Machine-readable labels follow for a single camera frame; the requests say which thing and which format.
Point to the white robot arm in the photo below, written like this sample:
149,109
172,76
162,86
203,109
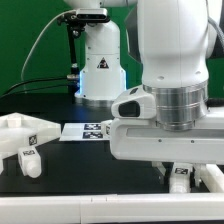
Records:
173,39

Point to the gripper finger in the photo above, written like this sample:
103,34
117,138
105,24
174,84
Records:
197,173

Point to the black camera on stand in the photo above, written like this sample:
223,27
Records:
85,15

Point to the white square tabletop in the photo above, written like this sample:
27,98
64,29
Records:
19,130

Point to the black camera stand pole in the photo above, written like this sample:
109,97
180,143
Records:
75,71

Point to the white paper with markers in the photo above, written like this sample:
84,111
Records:
83,132

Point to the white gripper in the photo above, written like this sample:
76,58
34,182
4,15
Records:
168,125

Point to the white L-shaped obstacle wall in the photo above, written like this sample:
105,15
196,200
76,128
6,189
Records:
87,187

